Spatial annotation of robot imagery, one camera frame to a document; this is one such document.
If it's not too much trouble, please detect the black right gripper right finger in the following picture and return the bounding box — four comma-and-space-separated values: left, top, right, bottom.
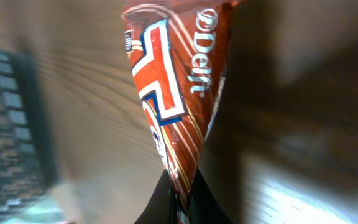
189, 169, 232, 224

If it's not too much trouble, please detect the orange candy wrapper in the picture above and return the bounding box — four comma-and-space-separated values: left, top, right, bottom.
121, 0, 237, 223

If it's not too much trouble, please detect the grey plastic basket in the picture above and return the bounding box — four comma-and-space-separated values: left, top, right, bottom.
0, 49, 58, 223

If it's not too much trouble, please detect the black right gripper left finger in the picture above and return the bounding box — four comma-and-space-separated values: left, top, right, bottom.
134, 170, 178, 224

